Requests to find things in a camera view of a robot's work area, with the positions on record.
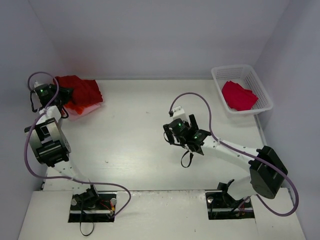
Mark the dark red t shirt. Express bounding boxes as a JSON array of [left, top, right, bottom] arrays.
[[55, 75, 103, 106]]

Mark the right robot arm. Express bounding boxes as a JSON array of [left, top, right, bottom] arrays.
[[163, 114, 288, 206]]

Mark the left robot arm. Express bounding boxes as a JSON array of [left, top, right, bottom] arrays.
[[24, 82, 100, 210]]

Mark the orange folded t shirt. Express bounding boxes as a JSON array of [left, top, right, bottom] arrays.
[[72, 105, 87, 115]]

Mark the pink folded t shirt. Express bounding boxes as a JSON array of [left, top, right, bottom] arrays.
[[64, 102, 101, 121]]

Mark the red t shirt in basket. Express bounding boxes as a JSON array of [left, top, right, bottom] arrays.
[[221, 81, 259, 111]]

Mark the white plastic basket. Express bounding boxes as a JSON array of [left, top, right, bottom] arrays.
[[211, 64, 273, 117]]

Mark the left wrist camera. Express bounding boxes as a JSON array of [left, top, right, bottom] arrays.
[[33, 81, 42, 89]]

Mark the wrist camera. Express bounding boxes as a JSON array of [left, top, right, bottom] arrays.
[[33, 81, 42, 89], [168, 106, 188, 122]]

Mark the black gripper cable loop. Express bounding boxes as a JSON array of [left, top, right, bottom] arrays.
[[180, 151, 195, 169]]

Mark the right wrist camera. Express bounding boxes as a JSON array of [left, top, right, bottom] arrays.
[[168, 106, 188, 122]]

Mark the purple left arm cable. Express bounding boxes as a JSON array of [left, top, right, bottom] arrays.
[[24, 71, 132, 218]]

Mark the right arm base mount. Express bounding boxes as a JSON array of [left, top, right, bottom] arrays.
[[205, 179, 255, 220]]

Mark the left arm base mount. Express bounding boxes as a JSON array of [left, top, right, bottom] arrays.
[[68, 192, 117, 238]]

